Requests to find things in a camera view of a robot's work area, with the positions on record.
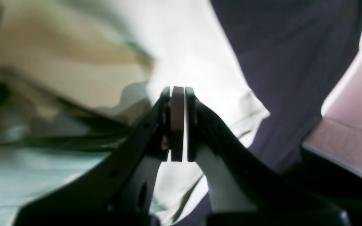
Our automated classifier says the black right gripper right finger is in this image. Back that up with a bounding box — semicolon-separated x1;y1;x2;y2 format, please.
185;87;351;226

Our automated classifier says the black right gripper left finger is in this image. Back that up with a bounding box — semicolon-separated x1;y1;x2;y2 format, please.
14;86;185;226

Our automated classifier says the light green T-shirt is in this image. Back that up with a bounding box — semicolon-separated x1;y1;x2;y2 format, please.
0;0;269;226

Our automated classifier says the black table cloth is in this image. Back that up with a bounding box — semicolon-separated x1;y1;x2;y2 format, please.
177;0;362;226

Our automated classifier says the white right table frame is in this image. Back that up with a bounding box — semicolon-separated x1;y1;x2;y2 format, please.
302;34;362;178

